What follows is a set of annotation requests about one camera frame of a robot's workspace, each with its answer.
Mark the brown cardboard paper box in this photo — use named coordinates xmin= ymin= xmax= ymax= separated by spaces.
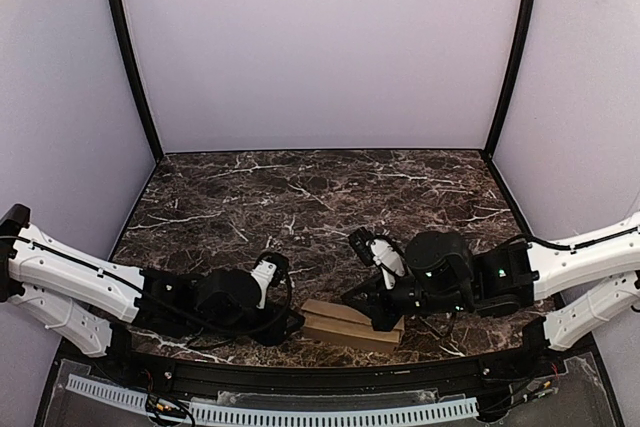
xmin=301 ymin=299 xmax=405 ymax=353

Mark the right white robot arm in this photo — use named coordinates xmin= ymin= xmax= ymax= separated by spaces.
xmin=341 ymin=214 xmax=639 ymax=351

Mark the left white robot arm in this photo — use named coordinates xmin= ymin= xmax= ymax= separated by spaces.
xmin=1 ymin=203 xmax=305 ymax=358

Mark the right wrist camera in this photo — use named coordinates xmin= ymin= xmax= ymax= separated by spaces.
xmin=348 ymin=227 xmax=406 ymax=290

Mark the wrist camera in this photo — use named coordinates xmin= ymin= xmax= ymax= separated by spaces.
xmin=250 ymin=252 xmax=289 ymax=309
xmin=348 ymin=227 xmax=406 ymax=290

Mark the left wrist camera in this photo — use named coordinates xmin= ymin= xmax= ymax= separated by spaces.
xmin=250 ymin=252 xmax=289 ymax=309

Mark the white slotted cable duct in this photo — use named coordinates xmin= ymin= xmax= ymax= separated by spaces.
xmin=66 ymin=374 xmax=478 ymax=426

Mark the black front rail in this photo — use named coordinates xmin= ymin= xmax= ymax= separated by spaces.
xmin=97 ymin=321 xmax=565 ymax=416

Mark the right black frame post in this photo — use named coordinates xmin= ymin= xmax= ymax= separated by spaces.
xmin=483 ymin=0 xmax=535 ymax=161

